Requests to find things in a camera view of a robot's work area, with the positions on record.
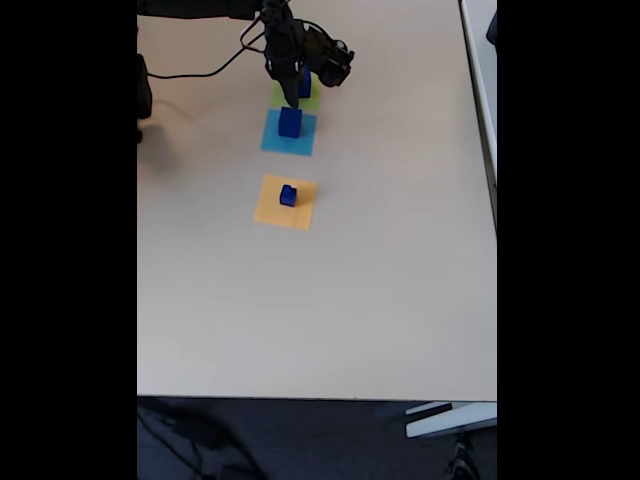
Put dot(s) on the small blue cube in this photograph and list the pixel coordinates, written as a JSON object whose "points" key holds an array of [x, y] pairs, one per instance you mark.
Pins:
{"points": [[286, 201]]}

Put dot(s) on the orange paper square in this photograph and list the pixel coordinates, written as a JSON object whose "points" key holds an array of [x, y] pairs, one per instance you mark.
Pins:
{"points": [[270, 212]]}

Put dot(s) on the light blue paper square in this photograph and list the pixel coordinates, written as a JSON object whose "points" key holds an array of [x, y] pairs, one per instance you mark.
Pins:
{"points": [[272, 145]]}

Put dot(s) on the black camera box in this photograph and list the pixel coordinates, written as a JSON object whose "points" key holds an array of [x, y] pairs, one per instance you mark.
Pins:
{"points": [[330, 62]]}

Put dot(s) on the black stand leg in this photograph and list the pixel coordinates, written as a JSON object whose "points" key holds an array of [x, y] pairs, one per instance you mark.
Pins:
{"points": [[462, 460]]}

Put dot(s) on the large blue cube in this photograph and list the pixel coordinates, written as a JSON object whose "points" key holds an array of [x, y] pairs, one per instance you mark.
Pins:
{"points": [[305, 87]]}

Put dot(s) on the medium blue cube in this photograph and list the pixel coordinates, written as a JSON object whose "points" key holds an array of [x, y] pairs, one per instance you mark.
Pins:
{"points": [[289, 125]]}

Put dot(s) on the dark object on desk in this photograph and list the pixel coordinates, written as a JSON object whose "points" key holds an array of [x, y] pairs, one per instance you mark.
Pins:
{"points": [[493, 27]]}

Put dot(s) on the green paper square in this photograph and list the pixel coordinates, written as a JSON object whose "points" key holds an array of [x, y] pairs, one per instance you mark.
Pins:
{"points": [[277, 95]]}

